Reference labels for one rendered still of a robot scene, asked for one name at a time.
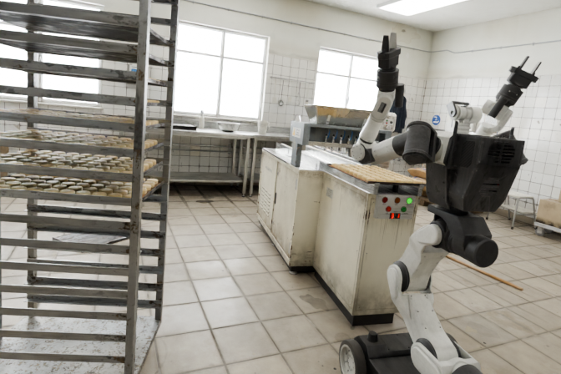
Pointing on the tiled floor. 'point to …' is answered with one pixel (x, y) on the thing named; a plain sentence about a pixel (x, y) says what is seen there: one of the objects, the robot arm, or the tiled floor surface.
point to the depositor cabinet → (290, 208)
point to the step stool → (518, 206)
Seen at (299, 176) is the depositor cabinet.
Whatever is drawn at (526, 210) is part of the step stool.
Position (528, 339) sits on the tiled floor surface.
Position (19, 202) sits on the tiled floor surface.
